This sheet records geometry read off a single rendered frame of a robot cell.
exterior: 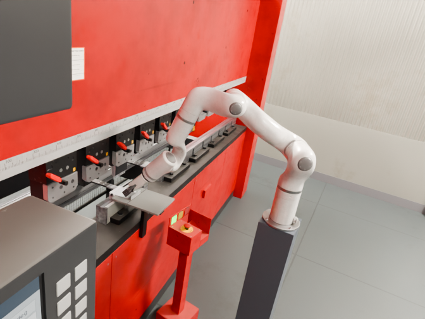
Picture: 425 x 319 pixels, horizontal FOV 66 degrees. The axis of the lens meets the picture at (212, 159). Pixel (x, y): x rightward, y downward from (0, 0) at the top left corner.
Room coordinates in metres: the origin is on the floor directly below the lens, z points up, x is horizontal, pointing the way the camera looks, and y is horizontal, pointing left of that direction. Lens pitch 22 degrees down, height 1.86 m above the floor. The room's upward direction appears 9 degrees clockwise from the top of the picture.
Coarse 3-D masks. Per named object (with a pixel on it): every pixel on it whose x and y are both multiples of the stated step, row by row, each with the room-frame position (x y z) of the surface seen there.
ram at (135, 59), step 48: (96, 0) 1.24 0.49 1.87; (144, 0) 1.54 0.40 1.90; (192, 0) 2.02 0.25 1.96; (240, 0) 2.90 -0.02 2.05; (96, 48) 1.25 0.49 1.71; (144, 48) 1.57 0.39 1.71; (192, 48) 2.10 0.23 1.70; (240, 48) 3.14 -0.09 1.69; (96, 96) 1.25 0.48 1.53; (144, 96) 1.60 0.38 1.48; (0, 144) 0.85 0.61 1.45; (48, 144) 1.02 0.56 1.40
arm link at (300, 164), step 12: (300, 144) 1.42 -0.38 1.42; (288, 156) 1.39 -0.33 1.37; (300, 156) 1.34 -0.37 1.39; (312, 156) 1.35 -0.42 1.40; (288, 168) 1.36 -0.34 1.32; (300, 168) 1.33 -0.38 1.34; (312, 168) 1.34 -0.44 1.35; (288, 180) 1.39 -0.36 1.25; (300, 180) 1.39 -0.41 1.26; (288, 192) 1.39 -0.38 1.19; (300, 192) 1.42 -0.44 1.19
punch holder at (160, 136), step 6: (168, 114) 1.87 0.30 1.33; (156, 120) 1.77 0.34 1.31; (162, 120) 1.80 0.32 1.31; (168, 120) 1.87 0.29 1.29; (156, 126) 1.77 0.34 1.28; (168, 126) 1.88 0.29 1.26; (156, 132) 1.77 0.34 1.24; (162, 132) 1.80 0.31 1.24; (156, 138) 1.77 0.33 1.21; (162, 138) 1.81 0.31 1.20
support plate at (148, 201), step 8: (144, 192) 1.50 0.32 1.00; (152, 192) 1.52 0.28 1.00; (120, 200) 1.39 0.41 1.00; (128, 200) 1.41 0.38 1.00; (136, 200) 1.42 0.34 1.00; (144, 200) 1.43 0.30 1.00; (152, 200) 1.44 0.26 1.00; (160, 200) 1.45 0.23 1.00; (168, 200) 1.47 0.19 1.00; (136, 208) 1.36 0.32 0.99; (144, 208) 1.36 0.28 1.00; (152, 208) 1.37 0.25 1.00; (160, 208) 1.38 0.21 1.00
